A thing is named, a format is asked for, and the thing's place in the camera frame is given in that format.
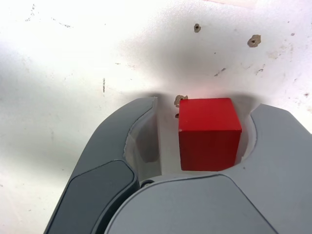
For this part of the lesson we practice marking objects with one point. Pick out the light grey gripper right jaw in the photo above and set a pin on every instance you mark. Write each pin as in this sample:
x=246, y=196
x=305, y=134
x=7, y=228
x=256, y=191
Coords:
x=231, y=202

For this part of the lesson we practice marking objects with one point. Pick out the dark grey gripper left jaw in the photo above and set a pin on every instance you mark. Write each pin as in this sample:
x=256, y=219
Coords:
x=97, y=170

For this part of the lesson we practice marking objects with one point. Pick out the red cube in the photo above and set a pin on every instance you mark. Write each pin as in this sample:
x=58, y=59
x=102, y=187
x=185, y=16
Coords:
x=207, y=136

